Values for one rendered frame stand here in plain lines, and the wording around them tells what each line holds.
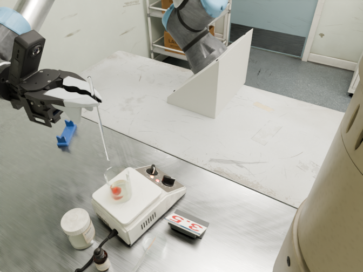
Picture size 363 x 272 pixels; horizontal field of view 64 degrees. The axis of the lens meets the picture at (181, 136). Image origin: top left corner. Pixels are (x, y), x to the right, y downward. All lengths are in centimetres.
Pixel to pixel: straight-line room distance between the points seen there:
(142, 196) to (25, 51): 37
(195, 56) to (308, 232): 91
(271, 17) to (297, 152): 269
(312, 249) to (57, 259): 63
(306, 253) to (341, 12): 325
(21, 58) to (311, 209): 50
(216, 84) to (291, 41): 265
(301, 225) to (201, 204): 59
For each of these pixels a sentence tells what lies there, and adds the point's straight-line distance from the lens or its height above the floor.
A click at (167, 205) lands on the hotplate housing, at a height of 93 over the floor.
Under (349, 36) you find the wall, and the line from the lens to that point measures 345.
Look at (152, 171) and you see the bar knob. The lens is 76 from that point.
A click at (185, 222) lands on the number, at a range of 71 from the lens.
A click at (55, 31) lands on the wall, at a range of 229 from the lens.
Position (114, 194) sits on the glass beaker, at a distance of 65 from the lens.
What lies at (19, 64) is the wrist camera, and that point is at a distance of 57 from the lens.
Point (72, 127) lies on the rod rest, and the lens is 104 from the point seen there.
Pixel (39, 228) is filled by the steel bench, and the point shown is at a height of 90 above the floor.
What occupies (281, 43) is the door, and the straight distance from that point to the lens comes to 358.
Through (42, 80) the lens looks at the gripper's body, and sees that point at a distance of 58.
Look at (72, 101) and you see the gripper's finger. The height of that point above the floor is 125.
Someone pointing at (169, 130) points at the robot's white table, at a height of 90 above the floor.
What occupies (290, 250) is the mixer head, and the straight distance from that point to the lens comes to 20.
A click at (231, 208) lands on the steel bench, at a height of 90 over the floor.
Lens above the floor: 152
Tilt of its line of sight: 42 degrees down
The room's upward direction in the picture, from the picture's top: 1 degrees counter-clockwise
